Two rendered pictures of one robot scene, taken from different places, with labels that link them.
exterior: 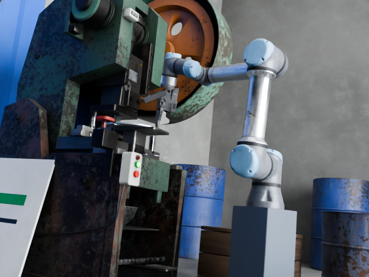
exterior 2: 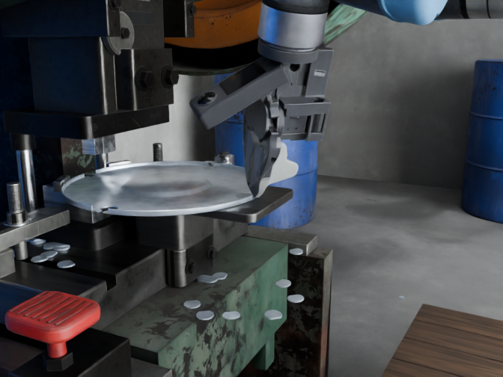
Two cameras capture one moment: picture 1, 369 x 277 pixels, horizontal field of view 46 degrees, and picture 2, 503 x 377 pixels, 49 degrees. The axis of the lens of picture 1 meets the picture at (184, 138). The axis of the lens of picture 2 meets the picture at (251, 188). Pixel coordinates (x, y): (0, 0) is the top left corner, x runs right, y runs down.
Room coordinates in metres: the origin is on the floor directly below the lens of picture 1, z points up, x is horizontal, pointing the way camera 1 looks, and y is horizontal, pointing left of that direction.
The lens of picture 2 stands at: (1.29, 0.21, 0.98)
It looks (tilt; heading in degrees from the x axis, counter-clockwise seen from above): 15 degrees down; 355
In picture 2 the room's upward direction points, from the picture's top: straight up
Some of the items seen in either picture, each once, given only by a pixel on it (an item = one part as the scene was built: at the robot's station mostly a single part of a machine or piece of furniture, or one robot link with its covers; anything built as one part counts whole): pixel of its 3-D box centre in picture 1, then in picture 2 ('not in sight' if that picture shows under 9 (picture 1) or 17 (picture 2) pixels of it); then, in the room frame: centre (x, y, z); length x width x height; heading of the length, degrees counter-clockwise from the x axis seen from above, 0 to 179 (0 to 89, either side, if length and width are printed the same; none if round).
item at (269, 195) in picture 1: (265, 195); not in sight; (1.73, -0.35, 0.50); 0.15 x 0.15 x 0.10
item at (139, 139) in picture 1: (139, 142); (196, 232); (2.06, 0.22, 0.72); 0.25 x 0.14 x 0.14; 59
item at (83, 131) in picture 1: (89, 127); (12, 223); (2.01, 0.45, 0.76); 0.17 x 0.06 x 0.10; 149
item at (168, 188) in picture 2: (133, 129); (166, 184); (2.09, 0.26, 0.78); 0.29 x 0.29 x 0.01
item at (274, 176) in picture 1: (266, 166); not in sight; (1.73, -0.34, 0.62); 0.13 x 0.12 x 0.14; 140
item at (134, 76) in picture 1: (125, 81); (108, 1); (2.13, 0.33, 1.04); 0.17 x 0.15 x 0.30; 59
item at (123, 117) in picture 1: (114, 115); (92, 124); (2.16, 0.37, 0.86); 0.20 x 0.16 x 0.05; 149
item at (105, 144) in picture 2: (116, 118); (100, 139); (2.15, 0.36, 0.84); 0.05 x 0.03 x 0.04; 149
